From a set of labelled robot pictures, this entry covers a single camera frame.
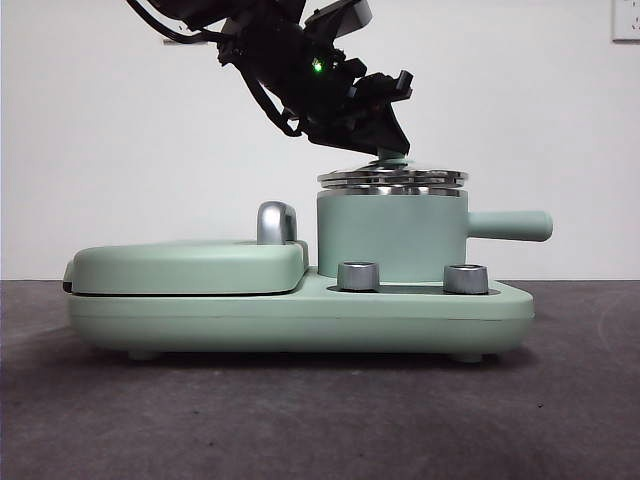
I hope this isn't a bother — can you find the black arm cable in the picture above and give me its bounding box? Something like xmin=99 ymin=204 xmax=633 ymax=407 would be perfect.
xmin=125 ymin=0 xmax=224 ymax=47

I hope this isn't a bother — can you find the mint green steamer pot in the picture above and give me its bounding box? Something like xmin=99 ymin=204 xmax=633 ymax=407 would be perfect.
xmin=316 ymin=184 xmax=555 ymax=281

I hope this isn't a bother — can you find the silver control knob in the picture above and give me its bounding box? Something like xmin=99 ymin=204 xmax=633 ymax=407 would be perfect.
xmin=337 ymin=261 xmax=381 ymax=292
xmin=443 ymin=263 xmax=490 ymax=295

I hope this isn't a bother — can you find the mint green breakfast machine base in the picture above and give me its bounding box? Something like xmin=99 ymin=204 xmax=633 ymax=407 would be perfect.
xmin=68 ymin=264 xmax=536 ymax=362

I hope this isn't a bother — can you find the chrome grill cover handle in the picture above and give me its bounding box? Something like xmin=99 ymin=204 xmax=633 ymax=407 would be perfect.
xmin=256 ymin=200 xmax=299 ymax=246

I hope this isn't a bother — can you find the mint green grill cover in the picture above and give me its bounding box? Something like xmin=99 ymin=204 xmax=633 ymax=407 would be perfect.
xmin=63 ymin=239 xmax=310 ymax=296

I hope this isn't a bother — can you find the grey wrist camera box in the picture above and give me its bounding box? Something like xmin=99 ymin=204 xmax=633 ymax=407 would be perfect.
xmin=303 ymin=0 xmax=372 ymax=40

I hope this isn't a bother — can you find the glass lid with green knob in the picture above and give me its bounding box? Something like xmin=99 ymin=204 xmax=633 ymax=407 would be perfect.
xmin=317 ymin=148 xmax=470 ymax=194

